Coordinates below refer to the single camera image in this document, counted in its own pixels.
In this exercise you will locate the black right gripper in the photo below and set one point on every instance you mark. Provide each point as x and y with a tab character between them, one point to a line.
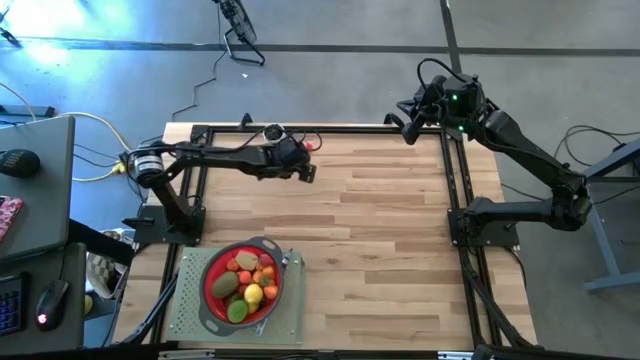
432	105

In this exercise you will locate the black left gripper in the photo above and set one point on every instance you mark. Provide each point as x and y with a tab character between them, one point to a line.
292	157

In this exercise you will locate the red pear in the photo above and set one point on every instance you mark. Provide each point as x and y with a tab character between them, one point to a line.
266	260

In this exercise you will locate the small yellow-red peach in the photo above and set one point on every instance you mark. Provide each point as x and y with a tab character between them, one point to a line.
245	276

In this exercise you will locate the yellow lemon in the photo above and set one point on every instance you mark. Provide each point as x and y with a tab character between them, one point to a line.
253	308
253	293

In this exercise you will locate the whole brown kiwi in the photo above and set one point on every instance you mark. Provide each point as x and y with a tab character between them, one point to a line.
225	285

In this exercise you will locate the red collapsible colander bowl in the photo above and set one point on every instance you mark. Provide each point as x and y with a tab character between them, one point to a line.
210	300

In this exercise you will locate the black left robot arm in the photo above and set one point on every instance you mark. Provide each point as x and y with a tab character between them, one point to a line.
225	156

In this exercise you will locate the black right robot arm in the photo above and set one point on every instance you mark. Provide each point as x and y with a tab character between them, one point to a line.
525	155

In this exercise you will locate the white cup with plant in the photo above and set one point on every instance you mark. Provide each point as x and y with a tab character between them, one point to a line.
274	131

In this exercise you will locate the black floor fan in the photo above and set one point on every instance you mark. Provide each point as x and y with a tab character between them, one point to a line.
242	22

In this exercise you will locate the green perforated metal stand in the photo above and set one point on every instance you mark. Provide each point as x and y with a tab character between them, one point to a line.
292	310

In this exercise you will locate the checkered bag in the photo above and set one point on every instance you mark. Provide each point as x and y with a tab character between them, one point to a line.
102	272

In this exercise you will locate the silver aluminium bar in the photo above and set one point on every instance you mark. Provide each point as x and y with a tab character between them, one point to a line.
455	356
185	355

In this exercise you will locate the dark grey desk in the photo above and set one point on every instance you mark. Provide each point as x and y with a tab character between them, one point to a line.
70	270

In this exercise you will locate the yellow-green ball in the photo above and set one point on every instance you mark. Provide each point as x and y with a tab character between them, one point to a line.
89	303

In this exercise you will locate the grey side desk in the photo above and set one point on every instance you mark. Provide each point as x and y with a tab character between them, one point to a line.
45	200

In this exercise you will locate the black portable speaker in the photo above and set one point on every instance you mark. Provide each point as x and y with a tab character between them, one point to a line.
20	164

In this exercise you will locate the black computer mouse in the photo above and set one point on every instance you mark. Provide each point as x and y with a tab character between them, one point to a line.
52	300

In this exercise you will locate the pink patterned pad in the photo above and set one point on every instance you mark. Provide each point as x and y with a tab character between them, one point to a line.
9	215

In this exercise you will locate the backlit black keyboard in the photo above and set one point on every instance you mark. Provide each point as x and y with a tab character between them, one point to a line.
10	305

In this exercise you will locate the black frame clamp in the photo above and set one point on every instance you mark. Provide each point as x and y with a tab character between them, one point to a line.
245	122
392	120

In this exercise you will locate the black aluminium table frame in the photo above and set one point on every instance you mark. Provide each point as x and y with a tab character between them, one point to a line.
350	129

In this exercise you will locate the black diagonal frame strut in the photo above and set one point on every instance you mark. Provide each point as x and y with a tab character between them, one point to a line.
155	310
495	310

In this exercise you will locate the blue-grey desk frame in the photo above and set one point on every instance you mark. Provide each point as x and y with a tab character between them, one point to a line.
607	250

